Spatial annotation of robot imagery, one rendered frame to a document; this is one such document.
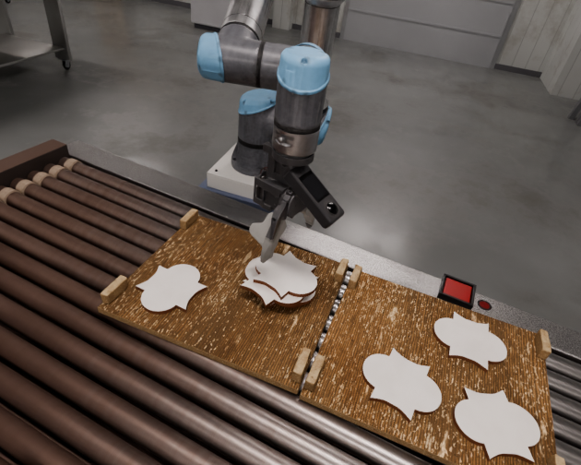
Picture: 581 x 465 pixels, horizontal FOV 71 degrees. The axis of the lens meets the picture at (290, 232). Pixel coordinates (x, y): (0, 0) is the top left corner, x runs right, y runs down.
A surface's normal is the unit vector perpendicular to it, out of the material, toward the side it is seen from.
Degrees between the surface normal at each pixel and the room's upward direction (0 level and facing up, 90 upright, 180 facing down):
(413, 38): 90
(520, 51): 90
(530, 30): 90
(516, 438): 0
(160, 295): 0
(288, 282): 0
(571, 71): 90
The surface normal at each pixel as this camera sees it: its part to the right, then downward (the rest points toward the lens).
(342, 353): 0.11, -0.78
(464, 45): -0.31, 0.55
